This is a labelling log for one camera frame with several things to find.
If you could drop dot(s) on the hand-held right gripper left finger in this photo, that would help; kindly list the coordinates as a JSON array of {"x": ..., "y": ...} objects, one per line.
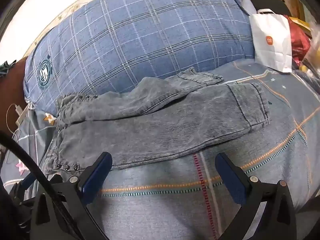
[{"x": 97, "y": 177}]

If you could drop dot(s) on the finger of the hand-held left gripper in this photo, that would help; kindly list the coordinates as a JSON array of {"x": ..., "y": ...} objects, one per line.
[{"x": 28, "y": 181}]

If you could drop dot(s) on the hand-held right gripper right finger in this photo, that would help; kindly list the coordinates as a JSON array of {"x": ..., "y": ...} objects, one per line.
[{"x": 232, "y": 177}]

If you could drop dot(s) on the grey denim pants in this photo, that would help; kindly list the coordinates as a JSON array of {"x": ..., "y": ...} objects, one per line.
[{"x": 160, "y": 127}]

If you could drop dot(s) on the white charger plug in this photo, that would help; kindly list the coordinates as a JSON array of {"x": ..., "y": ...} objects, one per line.
[{"x": 19, "y": 110}]

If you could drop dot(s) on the brown wooden headboard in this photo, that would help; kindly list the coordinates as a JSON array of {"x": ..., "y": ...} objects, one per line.
[{"x": 12, "y": 87}]

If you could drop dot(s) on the dark patterned cloth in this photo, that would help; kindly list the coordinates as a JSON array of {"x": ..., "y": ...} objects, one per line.
[{"x": 6, "y": 67}]

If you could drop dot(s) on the dark blue cloth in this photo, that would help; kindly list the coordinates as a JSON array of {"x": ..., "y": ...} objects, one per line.
[{"x": 308, "y": 80}]

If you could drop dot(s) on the white paper bag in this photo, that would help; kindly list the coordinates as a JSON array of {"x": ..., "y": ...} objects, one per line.
[{"x": 271, "y": 40}]

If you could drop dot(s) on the blue plaid pillow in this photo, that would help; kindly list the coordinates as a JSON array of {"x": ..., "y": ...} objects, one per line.
[{"x": 150, "y": 37}]

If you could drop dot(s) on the red plastic bag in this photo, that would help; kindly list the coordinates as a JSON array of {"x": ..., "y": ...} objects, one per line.
[{"x": 298, "y": 38}]

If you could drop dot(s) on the clear plastic bag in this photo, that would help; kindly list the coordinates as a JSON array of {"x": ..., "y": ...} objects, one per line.
[{"x": 313, "y": 45}]

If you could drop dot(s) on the yellow packet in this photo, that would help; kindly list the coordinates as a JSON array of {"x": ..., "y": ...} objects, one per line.
[{"x": 301, "y": 23}]

